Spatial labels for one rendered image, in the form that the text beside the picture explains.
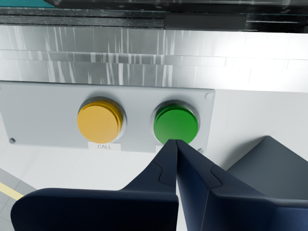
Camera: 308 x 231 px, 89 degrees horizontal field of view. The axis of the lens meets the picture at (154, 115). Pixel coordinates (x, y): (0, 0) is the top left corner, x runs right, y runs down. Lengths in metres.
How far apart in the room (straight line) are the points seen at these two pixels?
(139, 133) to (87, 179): 0.22
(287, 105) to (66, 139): 0.31
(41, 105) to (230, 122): 0.25
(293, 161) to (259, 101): 0.09
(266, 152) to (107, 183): 0.28
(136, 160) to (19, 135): 0.17
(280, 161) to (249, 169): 0.04
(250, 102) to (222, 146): 0.08
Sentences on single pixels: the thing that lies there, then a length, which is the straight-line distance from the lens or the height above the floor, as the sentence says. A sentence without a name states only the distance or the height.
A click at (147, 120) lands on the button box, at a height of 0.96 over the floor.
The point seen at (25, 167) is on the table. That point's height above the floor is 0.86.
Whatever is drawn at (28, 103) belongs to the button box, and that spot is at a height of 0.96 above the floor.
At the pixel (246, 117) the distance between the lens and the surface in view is 0.29.
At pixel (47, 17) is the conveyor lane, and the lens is 0.23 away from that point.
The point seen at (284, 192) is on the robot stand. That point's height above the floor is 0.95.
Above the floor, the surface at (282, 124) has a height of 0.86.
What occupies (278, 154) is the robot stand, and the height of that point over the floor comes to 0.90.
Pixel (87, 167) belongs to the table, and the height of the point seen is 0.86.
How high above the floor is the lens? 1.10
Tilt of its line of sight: 71 degrees down
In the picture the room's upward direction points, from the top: 172 degrees counter-clockwise
